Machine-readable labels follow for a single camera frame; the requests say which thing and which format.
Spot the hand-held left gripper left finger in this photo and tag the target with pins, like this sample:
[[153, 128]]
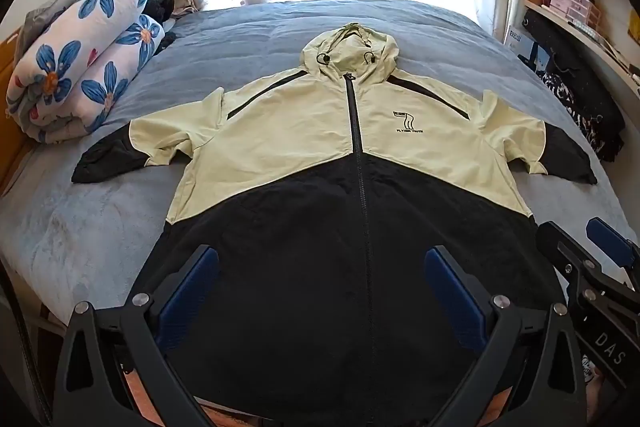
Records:
[[190, 297]]

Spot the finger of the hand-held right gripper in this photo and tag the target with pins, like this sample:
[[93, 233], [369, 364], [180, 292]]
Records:
[[610, 239], [557, 239]]

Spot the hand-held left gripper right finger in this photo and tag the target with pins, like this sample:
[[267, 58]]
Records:
[[452, 297]]

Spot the pale yellow and black hooded jacket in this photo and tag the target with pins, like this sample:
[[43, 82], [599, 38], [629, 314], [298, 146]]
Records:
[[280, 142]]

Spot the black clothes pile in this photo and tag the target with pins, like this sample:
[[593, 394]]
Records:
[[161, 4]]

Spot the blue and white box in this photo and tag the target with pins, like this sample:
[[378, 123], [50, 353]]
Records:
[[520, 44]]

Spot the stack of pink boxes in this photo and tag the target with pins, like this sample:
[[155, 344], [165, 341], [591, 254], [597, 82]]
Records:
[[570, 4]]

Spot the orange wooden headboard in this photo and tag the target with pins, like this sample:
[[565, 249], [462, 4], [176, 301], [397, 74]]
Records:
[[10, 117]]

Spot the rolled blue floral quilt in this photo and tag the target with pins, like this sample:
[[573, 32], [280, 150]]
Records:
[[75, 57]]

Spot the grey-blue bed cover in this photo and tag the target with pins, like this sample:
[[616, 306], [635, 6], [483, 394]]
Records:
[[250, 37]]

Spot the grey folded cloth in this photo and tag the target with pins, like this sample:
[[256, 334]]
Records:
[[45, 9]]

